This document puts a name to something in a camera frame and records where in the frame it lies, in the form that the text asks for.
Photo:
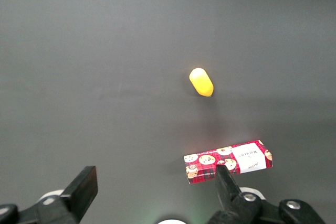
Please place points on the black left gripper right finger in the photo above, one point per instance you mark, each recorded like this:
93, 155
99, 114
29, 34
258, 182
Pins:
225, 184

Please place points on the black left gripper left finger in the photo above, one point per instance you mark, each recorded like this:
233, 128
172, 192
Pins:
83, 187

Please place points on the red plaid cookie box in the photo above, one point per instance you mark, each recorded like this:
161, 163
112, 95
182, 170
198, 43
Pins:
236, 159

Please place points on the yellow lemon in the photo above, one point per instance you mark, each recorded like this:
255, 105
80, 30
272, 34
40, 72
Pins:
201, 82

